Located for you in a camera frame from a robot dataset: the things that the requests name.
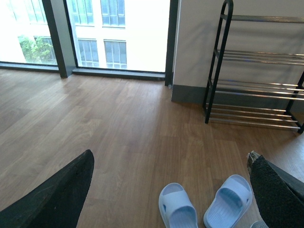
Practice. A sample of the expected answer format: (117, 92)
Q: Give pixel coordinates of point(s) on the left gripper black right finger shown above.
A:
(279, 196)

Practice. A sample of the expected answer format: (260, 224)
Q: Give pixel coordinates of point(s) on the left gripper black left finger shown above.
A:
(57, 202)

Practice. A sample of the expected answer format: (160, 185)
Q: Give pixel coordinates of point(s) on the grey knit sneaker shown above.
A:
(259, 224)

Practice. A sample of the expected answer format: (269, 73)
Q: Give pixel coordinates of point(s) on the black metal shoe rack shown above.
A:
(256, 116)

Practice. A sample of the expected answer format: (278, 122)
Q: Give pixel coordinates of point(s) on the right light blue slipper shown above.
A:
(231, 202)

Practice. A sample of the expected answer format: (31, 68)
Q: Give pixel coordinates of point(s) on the light blue slipper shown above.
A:
(231, 202)
(175, 207)

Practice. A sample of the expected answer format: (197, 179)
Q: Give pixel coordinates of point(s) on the left light blue slipper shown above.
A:
(175, 207)

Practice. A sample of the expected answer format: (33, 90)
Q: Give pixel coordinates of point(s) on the large floor window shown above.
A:
(115, 38)

